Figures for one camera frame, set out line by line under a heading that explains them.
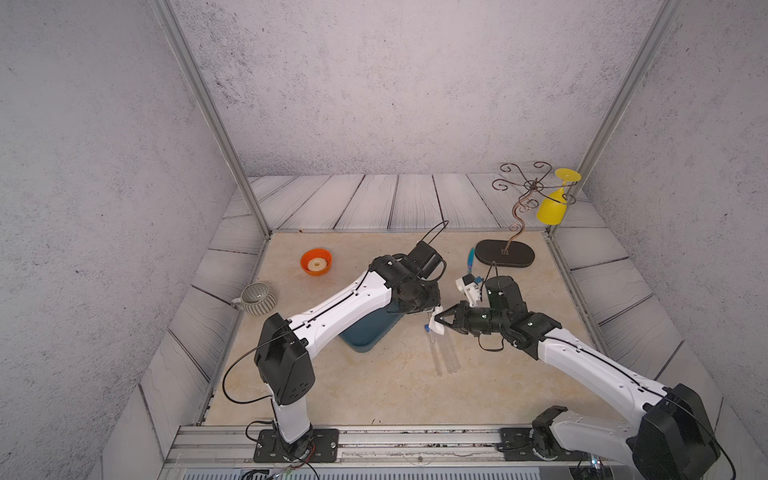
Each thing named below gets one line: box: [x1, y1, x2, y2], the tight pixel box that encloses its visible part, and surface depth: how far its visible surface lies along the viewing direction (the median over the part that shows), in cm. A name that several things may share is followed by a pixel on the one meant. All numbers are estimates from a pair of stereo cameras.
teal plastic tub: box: [339, 306, 405, 353], surface depth 89 cm
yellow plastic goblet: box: [536, 168, 582, 226], surface depth 95 cm
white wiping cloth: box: [428, 306, 445, 335], surface depth 77 cm
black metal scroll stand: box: [475, 161, 578, 268], surface depth 113 cm
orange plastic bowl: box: [300, 248, 333, 277], surface depth 109 cm
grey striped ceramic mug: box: [231, 282, 277, 316], surface depth 96 cm
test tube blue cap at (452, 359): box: [446, 344, 461, 373], surface depth 88 cm
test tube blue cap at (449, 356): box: [441, 337, 457, 374], surface depth 89 cm
